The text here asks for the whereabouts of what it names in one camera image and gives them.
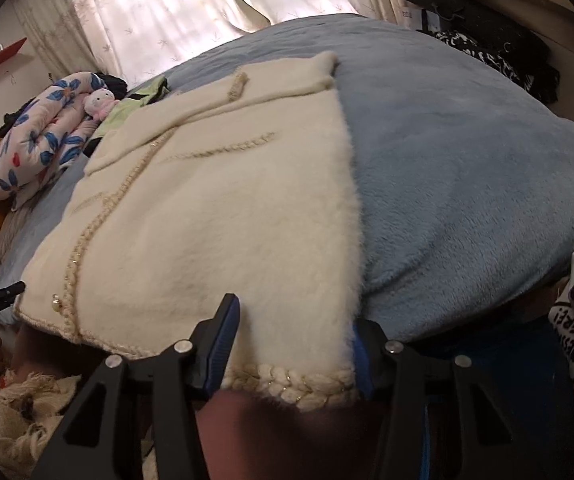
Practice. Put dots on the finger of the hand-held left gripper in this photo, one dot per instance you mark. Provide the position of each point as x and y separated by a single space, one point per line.
2 295

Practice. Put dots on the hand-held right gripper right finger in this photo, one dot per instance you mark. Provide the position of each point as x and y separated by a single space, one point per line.
364 360

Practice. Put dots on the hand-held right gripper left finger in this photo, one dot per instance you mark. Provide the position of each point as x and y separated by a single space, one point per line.
224 330

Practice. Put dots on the white fuzzy cardigan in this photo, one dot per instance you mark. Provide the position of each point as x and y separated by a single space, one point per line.
217 200

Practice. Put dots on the person's left forearm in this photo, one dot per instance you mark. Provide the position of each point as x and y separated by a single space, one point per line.
12 410

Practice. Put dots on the dark clothes heap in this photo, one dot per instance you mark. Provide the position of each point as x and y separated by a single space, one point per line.
11 122

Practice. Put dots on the black clothes pile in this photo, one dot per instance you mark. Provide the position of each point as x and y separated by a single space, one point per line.
492 25

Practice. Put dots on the beige striped sheet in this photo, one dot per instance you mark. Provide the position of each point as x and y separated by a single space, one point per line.
17 225

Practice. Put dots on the floral quilt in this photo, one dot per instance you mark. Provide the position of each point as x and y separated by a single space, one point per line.
32 160

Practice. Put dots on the blue fleece blanket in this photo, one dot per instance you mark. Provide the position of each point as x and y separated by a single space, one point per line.
467 185

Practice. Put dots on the pink plush toy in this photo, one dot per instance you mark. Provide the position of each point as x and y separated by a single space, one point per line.
98 102

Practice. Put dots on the green and black garment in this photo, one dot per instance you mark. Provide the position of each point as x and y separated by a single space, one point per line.
127 110

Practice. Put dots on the white leaf print curtain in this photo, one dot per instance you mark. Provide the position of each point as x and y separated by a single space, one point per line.
167 10

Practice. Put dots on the black white patterned cloth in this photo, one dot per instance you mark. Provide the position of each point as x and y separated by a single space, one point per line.
467 42

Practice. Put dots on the white cardboard box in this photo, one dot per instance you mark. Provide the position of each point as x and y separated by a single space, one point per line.
412 17

